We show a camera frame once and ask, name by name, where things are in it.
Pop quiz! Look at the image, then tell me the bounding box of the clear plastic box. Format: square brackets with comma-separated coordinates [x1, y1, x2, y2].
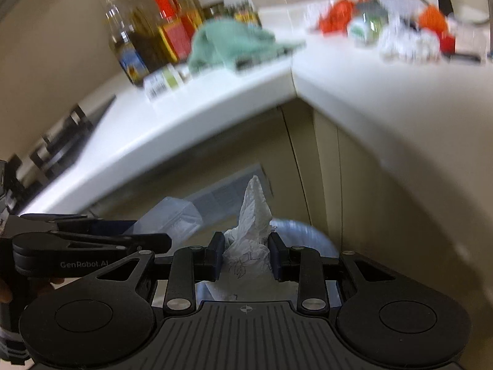
[124, 197, 203, 251]

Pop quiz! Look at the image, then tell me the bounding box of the white tissue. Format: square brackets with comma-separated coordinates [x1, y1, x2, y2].
[196, 176, 297, 302]

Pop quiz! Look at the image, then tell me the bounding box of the white green medicine box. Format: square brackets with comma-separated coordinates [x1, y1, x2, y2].
[143, 64, 185, 101]

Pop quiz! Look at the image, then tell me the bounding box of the green cloth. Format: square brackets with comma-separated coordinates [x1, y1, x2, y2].
[187, 18, 305, 74]

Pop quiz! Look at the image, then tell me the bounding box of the orange plastic bag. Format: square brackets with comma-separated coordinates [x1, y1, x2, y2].
[318, 0, 369, 34]

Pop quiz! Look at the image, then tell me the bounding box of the white foam fruit net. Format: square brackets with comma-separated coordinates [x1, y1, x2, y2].
[377, 0, 440, 63]

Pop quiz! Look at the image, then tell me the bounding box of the crushed clear plastic bottle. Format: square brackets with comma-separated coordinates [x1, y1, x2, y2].
[347, 0, 389, 45]

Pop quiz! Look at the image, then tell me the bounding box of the white trash bin with liner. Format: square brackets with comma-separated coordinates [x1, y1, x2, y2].
[270, 219, 339, 306]

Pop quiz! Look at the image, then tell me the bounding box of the person's left hand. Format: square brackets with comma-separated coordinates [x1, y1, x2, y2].
[0, 278, 65, 303]

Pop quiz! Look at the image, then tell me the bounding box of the black gas stove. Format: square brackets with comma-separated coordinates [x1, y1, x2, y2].
[1, 94, 116, 216]

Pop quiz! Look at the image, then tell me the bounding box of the grey cabinet vent grille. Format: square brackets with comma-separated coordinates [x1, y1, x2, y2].
[185, 163, 272, 225]

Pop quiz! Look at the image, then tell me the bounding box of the dark soy sauce bottle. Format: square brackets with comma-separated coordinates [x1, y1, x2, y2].
[104, 0, 149, 86]

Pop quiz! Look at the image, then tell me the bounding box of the sunflower oil bottle blue label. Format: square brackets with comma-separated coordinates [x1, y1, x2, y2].
[125, 0, 176, 73]

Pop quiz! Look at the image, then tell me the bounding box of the sauce jar yellow label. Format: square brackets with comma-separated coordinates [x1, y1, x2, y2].
[231, 0, 262, 28]

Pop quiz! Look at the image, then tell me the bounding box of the red plastic cap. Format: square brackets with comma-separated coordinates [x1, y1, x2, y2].
[439, 32, 455, 54]

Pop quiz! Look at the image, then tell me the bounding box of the oil bottle red handle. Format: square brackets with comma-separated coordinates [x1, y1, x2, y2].
[154, 0, 203, 64]

